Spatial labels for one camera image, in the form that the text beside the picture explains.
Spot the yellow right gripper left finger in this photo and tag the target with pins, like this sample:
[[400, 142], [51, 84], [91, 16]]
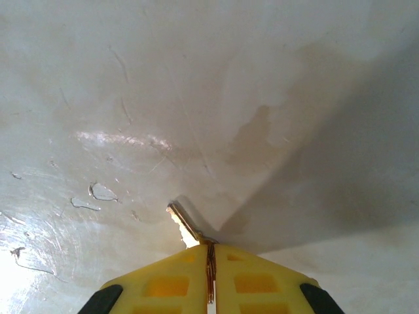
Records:
[[170, 274]]

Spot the silver key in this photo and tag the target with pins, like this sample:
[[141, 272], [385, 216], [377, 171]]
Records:
[[185, 224]]

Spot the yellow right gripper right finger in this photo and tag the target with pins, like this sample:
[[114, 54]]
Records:
[[262, 278]]

